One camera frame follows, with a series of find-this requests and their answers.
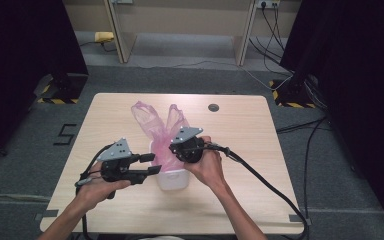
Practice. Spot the white power strip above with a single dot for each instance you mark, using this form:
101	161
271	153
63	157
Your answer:
268	3

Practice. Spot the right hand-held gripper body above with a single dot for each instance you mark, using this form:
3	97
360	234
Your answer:
188	146

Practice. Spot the grey tape strip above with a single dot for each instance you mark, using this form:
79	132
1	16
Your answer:
46	214
300	218

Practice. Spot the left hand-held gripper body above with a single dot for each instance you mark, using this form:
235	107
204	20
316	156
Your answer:
116	155

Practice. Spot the black curtain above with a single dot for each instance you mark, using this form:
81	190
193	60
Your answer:
20	66
356	83

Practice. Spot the yellow box on floor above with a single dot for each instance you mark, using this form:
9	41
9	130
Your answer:
104	36

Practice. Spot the person's left hand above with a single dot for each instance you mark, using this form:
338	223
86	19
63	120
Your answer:
95	191

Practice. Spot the white plastic bin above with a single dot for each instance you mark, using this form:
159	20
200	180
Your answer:
174	180

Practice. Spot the stand base with hazard tape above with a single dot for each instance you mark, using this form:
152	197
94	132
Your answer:
291	93
61	88

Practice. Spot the pink plastic bag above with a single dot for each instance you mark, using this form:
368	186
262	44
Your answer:
161	136

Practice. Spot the person's right hand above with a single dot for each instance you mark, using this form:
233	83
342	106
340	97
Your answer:
208	168

